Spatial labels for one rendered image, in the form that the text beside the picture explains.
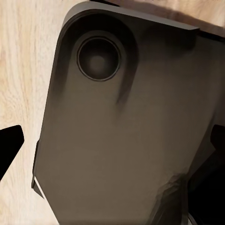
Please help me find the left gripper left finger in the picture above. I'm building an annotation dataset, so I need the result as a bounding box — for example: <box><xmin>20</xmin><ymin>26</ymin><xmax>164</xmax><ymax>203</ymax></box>
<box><xmin>0</xmin><ymin>125</ymin><xmax>24</xmax><ymax>181</ymax></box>

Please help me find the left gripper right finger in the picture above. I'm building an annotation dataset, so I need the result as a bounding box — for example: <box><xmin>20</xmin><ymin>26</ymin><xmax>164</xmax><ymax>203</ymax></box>
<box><xmin>210</xmin><ymin>124</ymin><xmax>225</xmax><ymax>162</ymax></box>

